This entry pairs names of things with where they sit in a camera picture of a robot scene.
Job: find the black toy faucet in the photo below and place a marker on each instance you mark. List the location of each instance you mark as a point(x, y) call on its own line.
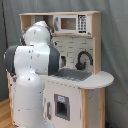
point(80, 65)

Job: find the grey toy sink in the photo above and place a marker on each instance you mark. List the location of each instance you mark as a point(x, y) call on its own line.
point(72, 74)

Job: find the cabinet door with dispenser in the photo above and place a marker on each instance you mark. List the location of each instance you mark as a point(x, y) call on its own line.
point(62, 105)

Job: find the small steel pot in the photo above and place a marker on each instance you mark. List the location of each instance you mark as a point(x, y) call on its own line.
point(63, 61)

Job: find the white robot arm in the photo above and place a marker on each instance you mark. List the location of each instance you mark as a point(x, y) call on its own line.
point(26, 63)

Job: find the white microwave door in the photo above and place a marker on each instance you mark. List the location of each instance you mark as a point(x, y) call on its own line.
point(80, 23)

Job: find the wooden toy kitchen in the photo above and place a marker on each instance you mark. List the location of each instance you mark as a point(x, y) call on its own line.
point(70, 45)

